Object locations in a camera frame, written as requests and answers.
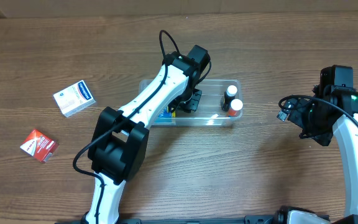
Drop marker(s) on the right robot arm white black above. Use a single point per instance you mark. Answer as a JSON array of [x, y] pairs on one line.
[[331, 113]]

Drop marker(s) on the clear plastic container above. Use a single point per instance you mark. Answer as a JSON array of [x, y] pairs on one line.
[[209, 111]]

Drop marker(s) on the red white small box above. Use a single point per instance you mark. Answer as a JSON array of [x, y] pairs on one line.
[[39, 146]]

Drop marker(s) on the white Hansaplast plaster box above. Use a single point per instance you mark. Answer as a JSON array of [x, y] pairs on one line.
[[74, 98]]

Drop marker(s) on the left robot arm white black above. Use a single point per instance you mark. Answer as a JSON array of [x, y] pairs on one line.
[[117, 149]]

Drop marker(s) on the dark bottle white cap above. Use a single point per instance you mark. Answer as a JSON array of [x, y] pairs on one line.
[[228, 96]]

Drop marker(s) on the orange bottle white cap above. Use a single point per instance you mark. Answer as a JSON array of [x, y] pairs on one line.
[[235, 108]]

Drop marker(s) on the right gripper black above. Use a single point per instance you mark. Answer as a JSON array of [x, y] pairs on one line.
[[324, 134]]

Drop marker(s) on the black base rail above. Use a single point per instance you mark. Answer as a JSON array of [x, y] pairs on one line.
[[280, 217]]

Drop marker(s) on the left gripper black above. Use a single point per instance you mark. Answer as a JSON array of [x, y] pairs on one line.
[[190, 101]]

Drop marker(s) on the blue yellow VapoDrops box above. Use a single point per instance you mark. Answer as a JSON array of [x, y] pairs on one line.
[[166, 117]]

